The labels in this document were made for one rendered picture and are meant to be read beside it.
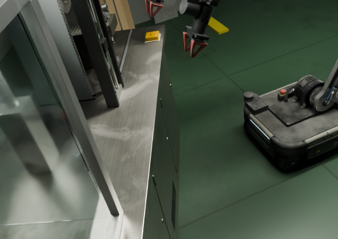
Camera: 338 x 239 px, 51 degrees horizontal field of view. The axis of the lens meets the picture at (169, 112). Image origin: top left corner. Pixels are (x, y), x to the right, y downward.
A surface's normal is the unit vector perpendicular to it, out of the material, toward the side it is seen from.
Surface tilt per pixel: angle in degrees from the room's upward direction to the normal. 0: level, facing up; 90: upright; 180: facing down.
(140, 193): 0
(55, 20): 90
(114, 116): 0
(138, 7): 90
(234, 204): 0
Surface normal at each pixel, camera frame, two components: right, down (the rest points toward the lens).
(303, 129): -0.16, -0.77
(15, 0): 0.99, -0.11
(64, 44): -0.04, 0.62
